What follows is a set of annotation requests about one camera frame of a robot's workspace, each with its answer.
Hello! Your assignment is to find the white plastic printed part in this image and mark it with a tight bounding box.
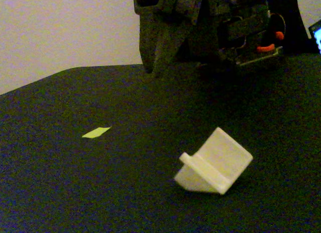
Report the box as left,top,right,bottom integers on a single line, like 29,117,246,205
174,127,254,195

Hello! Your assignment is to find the grey robot arm with base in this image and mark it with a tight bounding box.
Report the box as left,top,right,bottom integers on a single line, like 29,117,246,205
175,0,285,68

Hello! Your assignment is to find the dark blue desk mat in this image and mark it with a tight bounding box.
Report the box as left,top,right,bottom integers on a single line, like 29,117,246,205
0,52,321,233

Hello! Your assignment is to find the black clamp with orange pads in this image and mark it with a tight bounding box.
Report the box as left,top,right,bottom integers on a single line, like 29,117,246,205
256,13,286,53

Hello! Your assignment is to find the small green tape marker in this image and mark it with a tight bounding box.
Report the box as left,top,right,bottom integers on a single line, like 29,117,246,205
81,127,111,139

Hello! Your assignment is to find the laptop with lit screen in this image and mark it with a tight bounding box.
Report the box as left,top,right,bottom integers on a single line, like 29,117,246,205
307,19,321,55

